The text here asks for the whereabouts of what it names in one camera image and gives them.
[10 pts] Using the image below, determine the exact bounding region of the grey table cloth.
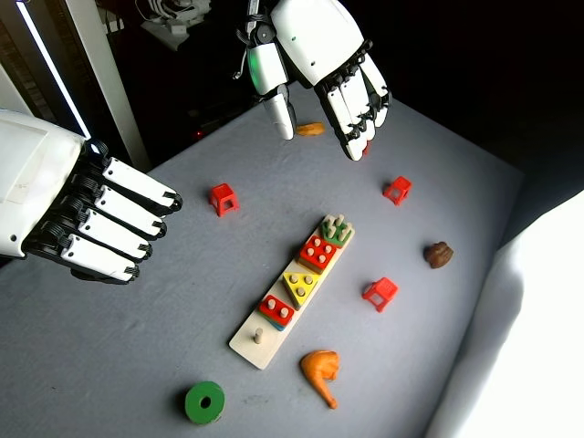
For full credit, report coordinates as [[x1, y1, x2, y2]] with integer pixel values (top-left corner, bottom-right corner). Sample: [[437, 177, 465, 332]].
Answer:
[[0, 84, 526, 438]]

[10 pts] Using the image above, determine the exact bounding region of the white machine part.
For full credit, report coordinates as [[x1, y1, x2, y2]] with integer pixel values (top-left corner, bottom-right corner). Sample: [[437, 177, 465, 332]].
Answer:
[[136, 0, 212, 51]]

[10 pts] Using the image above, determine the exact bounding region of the yellow-topped triangle block stack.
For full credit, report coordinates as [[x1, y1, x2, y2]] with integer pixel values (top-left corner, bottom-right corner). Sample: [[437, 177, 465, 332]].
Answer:
[[281, 270, 319, 311]]

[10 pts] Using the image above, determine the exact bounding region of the green ring block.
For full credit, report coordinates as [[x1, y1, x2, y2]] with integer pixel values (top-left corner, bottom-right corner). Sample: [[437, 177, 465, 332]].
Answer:
[[183, 381, 226, 425]]

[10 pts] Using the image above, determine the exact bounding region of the orange toy chicken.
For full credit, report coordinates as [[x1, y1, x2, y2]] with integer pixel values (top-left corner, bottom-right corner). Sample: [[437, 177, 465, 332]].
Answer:
[[299, 349, 341, 411]]

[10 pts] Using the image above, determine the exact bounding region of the wooden shape sorter board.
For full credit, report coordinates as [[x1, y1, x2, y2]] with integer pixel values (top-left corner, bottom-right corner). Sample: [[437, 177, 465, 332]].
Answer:
[[227, 213, 357, 371]]

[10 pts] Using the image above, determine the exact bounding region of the bright light strip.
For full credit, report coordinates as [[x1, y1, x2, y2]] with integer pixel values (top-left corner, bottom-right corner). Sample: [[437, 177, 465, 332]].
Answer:
[[16, 0, 102, 154]]

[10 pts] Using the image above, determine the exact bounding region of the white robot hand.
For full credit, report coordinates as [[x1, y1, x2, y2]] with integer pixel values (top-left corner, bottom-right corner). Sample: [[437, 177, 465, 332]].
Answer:
[[247, 0, 393, 162], [0, 109, 184, 287]]

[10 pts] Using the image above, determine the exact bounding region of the white frame post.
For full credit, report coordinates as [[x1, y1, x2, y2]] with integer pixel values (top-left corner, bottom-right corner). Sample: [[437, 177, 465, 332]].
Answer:
[[63, 0, 152, 171]]

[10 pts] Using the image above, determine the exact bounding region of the red-topped oblong block stack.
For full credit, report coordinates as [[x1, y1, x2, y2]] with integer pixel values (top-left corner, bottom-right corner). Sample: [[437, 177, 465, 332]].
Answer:
[[257, 294, 296, 332]]

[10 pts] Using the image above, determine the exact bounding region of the white backdrop cloth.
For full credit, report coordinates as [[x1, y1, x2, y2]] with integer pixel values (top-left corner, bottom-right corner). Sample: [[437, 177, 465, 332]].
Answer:
[[423, 189, 584, 438]]

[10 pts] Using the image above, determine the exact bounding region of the green-topped block stack with pegs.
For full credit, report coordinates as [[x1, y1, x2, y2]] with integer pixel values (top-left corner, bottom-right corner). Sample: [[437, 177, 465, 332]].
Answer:
[[318, 214, 356, 249]]

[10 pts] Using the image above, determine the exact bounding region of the red-topped square block stack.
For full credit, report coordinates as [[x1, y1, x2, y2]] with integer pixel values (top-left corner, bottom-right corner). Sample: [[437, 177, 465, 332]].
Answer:
[[297, 235, 339, 275]]

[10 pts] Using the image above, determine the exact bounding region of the brown toy food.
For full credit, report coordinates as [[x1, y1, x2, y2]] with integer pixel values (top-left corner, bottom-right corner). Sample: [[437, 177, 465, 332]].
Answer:
[[422, 241, 455, 269]]

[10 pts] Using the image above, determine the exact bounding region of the red toy stool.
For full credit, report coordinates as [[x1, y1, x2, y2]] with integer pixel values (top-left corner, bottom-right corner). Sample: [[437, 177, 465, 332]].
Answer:
[[361, 276, 400, 314], [381, 175, 413, 207], [208, 182, 241, 218]]

